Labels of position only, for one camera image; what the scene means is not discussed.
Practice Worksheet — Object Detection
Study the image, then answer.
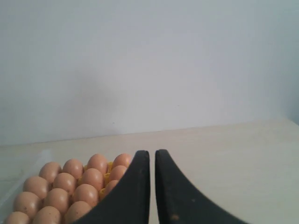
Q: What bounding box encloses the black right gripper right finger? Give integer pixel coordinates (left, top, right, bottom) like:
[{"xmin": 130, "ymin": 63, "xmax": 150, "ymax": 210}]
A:
[{"xmin": 155, "ymin": 149, "xmax": 245, "ymax": 224}]

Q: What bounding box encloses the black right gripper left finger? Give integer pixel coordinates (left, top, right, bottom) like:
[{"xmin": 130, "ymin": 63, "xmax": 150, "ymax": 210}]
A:
[{"xmin": 74, "ymin": 150, "xmax": 150, "ymax": 224}]

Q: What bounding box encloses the yellow plastic egg tray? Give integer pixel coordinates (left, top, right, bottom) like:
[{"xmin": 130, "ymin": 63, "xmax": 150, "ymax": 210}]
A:
[{"xmin": 78, "ymin": 167, "xmax": 110, "ymax": 201}]

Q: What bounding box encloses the clear plastic tray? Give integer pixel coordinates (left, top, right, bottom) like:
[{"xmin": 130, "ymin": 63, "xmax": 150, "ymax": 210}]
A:
[{"xmin": 0, "ymin": 149, "xmax": 53, "ymax": 218}]

